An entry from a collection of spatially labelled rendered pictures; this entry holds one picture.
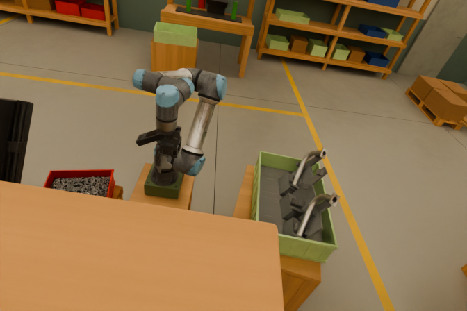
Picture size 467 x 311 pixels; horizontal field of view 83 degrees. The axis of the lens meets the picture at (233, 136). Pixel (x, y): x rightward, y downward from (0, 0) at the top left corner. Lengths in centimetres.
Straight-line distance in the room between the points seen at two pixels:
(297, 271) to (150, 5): 576
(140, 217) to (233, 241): 6
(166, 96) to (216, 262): 75
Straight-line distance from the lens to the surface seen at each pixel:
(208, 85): 132
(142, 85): 104
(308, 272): 157
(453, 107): 583
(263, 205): 163
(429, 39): 782
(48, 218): 19
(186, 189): 162
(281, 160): 183
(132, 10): 651
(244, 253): 17
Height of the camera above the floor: 209
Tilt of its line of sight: 37 degrees down
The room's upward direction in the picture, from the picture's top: 12 degrees clockwise
